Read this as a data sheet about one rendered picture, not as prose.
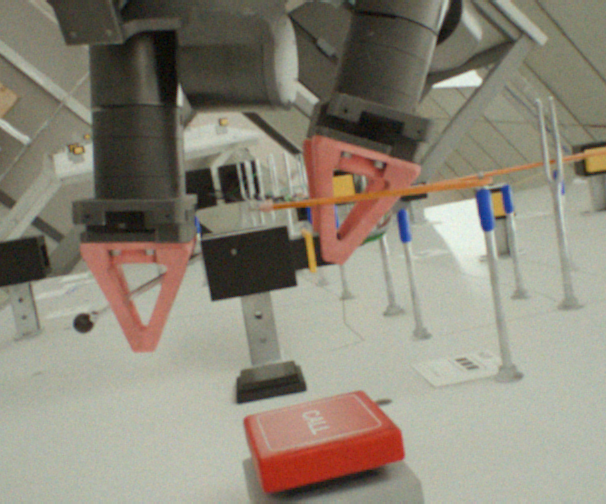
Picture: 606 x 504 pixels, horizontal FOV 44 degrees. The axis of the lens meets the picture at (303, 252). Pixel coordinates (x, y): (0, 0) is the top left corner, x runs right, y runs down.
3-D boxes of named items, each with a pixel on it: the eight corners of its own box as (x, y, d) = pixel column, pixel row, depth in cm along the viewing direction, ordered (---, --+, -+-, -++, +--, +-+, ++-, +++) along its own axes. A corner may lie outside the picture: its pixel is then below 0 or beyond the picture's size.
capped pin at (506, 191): (531, 298, 55) (516, 183, 54) (510, 300, 55) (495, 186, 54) (530, 294, 56) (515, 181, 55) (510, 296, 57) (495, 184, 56)
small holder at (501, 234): (515, 244, 81) (506, 179, 81) (528, 256, 73) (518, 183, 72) (472, 250, 82) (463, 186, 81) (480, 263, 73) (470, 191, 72)
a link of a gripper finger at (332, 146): (368, 265, 53) (405, 136, 52) (390, 281, 46) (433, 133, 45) (276, 240, 52) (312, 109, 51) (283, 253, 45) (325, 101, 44)
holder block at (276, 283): (213, 292, 51) (202, 234, 51) (293, 277, 51) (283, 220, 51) (210, 302, 47) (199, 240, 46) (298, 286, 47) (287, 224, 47)
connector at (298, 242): (270, 268, 51) (266, 239, 50) (340, 257, 51) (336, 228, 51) (272, 274, 48) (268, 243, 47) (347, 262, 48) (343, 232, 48)
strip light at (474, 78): (474, 71, 549) (481, 63, 550) (400, 76, 668) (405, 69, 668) (489, 86, 556) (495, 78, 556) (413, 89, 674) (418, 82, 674)
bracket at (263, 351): (248, 357, 52) (236, 287, 51) (282, 350, 52) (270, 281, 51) (249, 374, 47) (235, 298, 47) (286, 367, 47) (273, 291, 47)
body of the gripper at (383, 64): (392, 153, 54) (421, 53, 53) (429, 152, 44) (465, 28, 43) (306, 129, 53) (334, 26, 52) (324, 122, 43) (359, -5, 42)
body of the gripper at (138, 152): (197, 220, 53) (195, 115, 52) (185, 232, 43) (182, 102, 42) (105, 221, 53) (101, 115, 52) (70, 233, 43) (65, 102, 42)
